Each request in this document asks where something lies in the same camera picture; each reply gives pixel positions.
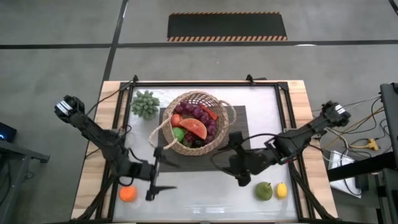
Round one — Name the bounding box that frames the white box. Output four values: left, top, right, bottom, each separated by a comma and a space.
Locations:
328, 150, 363, 198

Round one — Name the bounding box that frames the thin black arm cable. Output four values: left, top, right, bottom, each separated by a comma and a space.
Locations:
85, 81, 134, 116

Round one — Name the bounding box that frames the green grape bunch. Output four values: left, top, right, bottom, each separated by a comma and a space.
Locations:
129, 90, 161, 121

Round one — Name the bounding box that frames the black hazard-striped floor mat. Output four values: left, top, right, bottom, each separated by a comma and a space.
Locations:
167, 11, 289, 42

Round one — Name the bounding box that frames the red watermelon slice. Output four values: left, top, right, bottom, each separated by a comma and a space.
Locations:
179, 118, 208, 141

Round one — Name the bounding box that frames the black stand beam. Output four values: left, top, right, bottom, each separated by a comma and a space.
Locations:
326, 151, 398, 183

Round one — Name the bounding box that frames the grey side table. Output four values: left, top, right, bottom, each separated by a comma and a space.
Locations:
0, 139, 50, 224

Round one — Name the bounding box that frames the woven wicker basket with handles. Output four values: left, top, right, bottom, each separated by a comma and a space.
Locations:
148, 90, 237, 156

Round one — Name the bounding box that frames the yellow power plug cable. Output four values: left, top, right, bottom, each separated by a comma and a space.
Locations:
349, 138, 380, 152

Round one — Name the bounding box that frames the long purple grape bunch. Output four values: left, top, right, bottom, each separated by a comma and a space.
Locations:
174, 101, 217, 144

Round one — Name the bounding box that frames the red apple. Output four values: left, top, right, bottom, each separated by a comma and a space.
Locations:
170, 113, 184, 128

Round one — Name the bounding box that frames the dark electronic device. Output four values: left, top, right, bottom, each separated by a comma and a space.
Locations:
0, 121, 18, 144

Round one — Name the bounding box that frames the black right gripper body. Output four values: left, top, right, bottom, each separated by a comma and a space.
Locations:
228, 130, 271, 187

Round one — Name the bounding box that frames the red chili pepper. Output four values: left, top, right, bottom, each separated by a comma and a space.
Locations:
198, 104, 220, 121

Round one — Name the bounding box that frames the bright green apple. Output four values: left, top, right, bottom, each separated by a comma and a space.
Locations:
172, 126, 187, 143

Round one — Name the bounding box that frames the yellow lemon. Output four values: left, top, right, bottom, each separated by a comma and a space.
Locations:
275, 182, 289, 200

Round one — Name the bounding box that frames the orange fruit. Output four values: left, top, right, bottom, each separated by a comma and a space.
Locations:
119, 184, 137, 203

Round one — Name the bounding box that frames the green pear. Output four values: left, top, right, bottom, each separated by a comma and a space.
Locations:
255, 181, 274, 202

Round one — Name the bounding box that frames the grey monitor case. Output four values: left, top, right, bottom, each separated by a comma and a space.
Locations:
379, 82, 398, 150

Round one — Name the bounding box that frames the dark grey woven placemat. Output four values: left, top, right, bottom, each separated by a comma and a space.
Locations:
155, 105, 254, 173

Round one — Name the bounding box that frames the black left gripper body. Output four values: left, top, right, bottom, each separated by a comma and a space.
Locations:
132, 146, 164, 202

